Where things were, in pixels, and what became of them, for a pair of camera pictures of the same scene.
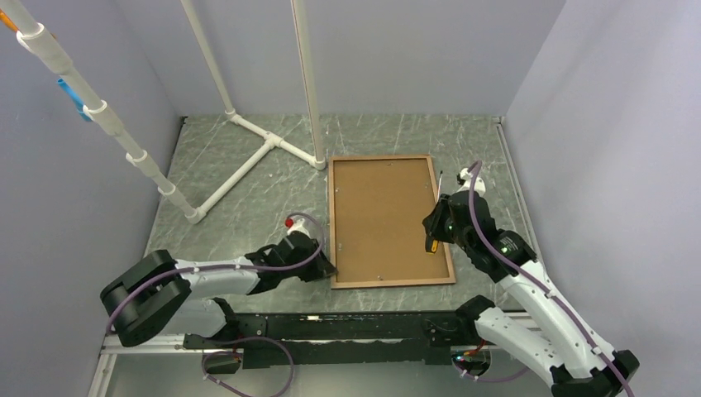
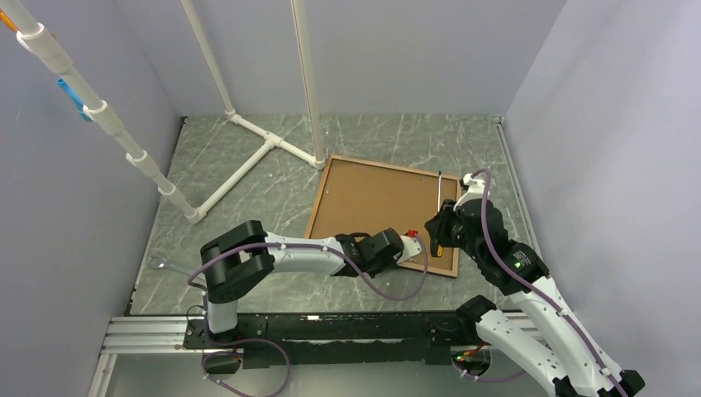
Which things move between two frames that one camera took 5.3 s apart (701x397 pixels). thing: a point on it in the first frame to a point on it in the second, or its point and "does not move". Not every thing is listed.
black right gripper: [433, 222] does not move
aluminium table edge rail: [521, 191] does not move
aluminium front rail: [112, 345] does not move
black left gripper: [321, 267] to [391, 264]
